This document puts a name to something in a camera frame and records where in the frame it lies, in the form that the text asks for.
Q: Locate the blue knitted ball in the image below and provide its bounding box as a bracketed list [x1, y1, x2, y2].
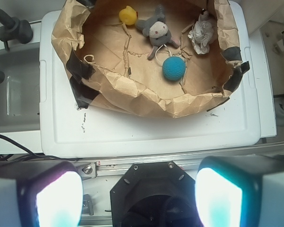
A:
[162, 56, 186, 81]

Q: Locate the black cable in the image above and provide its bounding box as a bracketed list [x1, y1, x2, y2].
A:
[0, 132, 60, 161]

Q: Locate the white sink basin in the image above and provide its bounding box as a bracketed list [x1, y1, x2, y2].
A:
[0, 43, 40, 133]

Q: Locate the yellow rubber duck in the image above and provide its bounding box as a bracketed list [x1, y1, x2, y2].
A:
[119, 6, 138, 26]

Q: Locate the brown paper bag tray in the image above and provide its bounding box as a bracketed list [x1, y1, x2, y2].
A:
[52, 0, 249, 118]

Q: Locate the white plastic bin lid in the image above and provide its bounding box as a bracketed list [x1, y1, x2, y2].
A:
[39, 11, 261, 158]

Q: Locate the grey plush mouse toy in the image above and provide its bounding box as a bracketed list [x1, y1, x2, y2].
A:
[135, 4, 180, 60]

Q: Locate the black octagonal mount plate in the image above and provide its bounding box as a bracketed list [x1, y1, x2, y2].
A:
[110, 161, 202, 227]

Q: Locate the aluminium extrusion rail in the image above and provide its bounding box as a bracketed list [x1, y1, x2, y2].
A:
[74, 141, 284, 179]

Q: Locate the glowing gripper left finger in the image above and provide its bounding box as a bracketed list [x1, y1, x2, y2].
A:
[0, 161, 83, 227]

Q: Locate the black faucet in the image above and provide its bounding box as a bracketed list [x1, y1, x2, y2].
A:
[0, 9, 33, 51]

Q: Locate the crumpled white paper ball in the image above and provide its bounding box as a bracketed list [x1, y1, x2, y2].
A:
[187, 9, 216, 55]

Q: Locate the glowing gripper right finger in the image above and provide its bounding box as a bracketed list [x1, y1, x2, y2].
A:
[195, 155, 284, 227]

